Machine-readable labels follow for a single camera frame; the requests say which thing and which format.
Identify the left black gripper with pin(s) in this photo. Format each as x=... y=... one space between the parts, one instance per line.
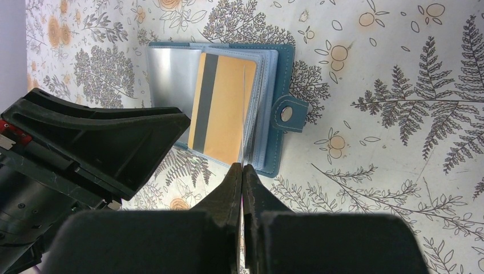
x=59 y=158

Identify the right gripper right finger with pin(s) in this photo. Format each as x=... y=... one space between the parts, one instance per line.
x=278 y=240

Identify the blue leather card holder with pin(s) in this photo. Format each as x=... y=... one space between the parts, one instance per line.
x=173 y=68

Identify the gold black credit card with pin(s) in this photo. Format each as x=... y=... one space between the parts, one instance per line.
x=215 y=129

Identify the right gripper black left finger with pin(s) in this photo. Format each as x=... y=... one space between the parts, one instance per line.
x=203 y=239

